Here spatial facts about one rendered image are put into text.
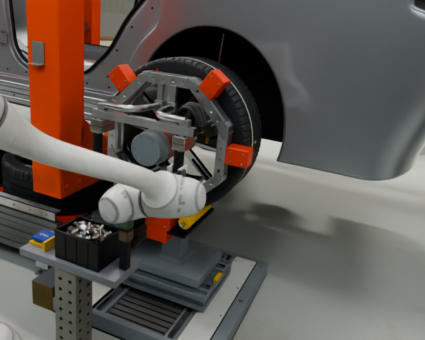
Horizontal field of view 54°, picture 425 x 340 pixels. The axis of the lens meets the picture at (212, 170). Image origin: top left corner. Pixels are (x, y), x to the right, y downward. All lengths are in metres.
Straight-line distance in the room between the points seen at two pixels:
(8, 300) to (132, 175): 1.40
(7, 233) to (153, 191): 1.50
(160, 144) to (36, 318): 1.02
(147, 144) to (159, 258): 0.70
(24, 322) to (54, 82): 1.05
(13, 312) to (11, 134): 1.41
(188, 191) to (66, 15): 1.02
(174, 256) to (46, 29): 1.15
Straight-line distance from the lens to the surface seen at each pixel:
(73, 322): 1.82
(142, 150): 1.60
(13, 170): 2.43
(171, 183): 1.05
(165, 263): 2.06
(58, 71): 1.82
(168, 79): 1.66
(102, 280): 1.56
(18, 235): 2.38
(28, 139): 0.92
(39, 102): 1.91
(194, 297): 1.97
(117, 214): 1.13
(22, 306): 2.22
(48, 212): 2.18
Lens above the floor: 1.33
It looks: 19 degrees down
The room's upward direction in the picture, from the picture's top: 6 degrees clockwise
